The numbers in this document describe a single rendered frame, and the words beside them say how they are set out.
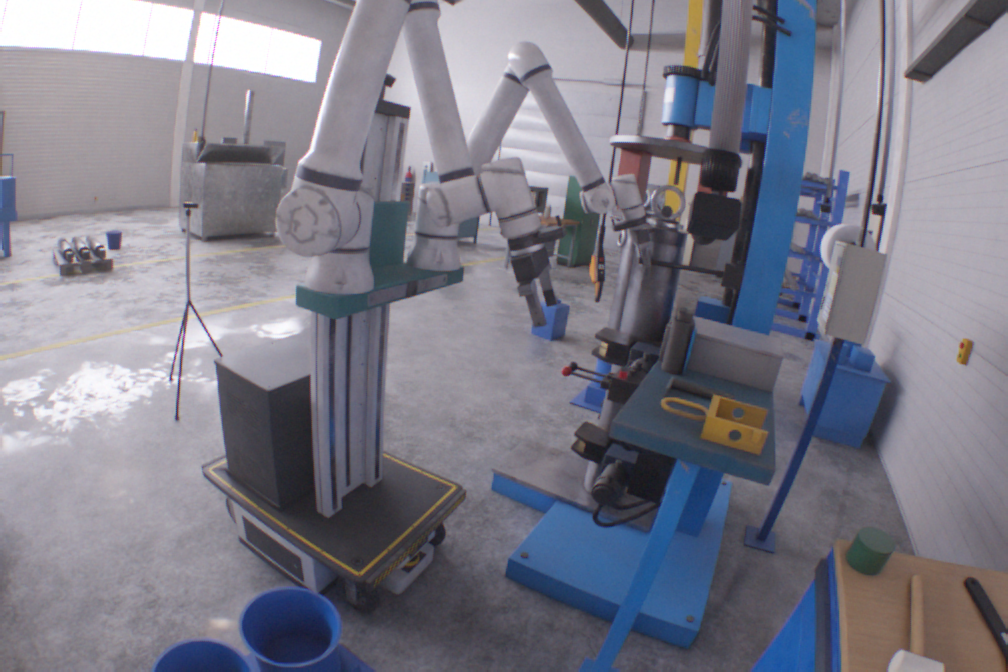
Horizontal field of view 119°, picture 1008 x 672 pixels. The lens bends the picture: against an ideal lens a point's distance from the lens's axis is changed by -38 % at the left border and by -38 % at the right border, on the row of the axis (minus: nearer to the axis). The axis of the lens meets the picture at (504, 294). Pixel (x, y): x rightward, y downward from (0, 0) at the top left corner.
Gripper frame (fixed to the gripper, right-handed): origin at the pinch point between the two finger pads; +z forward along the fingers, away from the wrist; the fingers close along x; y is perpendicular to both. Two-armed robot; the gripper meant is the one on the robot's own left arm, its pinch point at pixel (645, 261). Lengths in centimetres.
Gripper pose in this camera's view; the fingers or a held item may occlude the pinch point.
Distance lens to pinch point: 188.2
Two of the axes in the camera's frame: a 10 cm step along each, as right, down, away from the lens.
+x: 0.2, -2.4, 9.7
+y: 9.5, -2.8, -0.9
